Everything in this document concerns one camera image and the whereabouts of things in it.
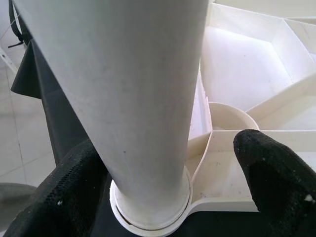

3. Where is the white plastic table leg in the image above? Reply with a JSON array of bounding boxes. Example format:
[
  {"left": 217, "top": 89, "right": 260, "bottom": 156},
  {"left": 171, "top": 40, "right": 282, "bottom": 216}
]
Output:
[{"left": 12, "top": 0, "right": 215, "bottom": 229}]

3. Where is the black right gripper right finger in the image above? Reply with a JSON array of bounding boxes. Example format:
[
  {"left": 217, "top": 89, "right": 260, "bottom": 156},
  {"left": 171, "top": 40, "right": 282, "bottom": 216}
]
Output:
[{"left": 233, "top": 128, "right": 316, "bottom": 237}]

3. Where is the white plastic table top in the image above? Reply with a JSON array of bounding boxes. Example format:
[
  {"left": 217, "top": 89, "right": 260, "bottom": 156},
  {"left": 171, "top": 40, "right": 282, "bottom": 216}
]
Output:
[{"left": 109, "top": 0, "right": 316, "bottom": 235}]

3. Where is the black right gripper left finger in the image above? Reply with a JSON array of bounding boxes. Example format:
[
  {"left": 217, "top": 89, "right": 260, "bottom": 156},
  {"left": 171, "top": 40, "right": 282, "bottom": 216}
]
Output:
[{"left": 4, "top": 140, "right": 112, "bottom": 237}]

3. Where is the black table cloth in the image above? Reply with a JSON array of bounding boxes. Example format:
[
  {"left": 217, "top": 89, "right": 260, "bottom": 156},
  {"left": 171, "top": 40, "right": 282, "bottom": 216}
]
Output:
[{"left": 9, "top": 38, "right": 279, "bottom": 237}]

